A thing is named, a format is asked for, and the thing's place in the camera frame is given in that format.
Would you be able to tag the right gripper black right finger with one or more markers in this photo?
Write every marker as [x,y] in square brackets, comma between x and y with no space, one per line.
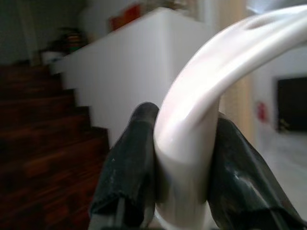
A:
[239,187]

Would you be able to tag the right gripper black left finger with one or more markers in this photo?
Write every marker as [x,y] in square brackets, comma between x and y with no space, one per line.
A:
[129,167]

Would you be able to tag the small red object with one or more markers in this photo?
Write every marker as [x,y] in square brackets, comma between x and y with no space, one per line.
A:
[262,110]

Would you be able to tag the dark wooden stairs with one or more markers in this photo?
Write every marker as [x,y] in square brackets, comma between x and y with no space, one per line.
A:
[48,155]

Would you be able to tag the beige louvred door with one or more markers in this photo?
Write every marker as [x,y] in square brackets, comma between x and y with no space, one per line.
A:
[239,100]

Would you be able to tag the black cabinet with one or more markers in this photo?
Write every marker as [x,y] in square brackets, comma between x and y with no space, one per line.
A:
[292,103]

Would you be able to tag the orange red box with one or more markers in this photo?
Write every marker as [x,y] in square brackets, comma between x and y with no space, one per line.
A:
[126,16]

